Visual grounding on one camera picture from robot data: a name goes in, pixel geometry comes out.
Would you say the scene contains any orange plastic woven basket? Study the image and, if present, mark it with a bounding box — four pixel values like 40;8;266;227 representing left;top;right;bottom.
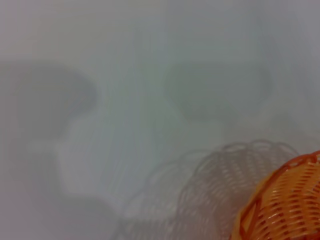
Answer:
231;150;320;240

